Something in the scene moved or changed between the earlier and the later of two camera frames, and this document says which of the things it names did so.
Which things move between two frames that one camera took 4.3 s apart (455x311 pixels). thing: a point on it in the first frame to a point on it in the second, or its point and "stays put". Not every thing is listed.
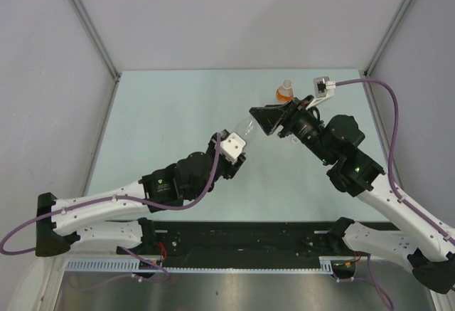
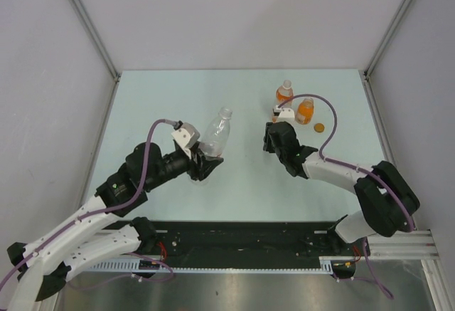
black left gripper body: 229,171 to 193,167
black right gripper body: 293,117 to 268,145
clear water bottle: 249,129 to 214,140
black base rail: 180,240 stays put
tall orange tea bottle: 284,94 stays put
